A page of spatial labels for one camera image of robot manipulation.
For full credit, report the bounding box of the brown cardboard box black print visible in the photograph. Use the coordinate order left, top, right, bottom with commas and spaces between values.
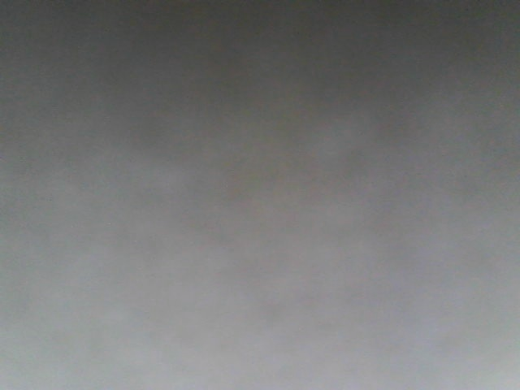
1, 1, 519, 389

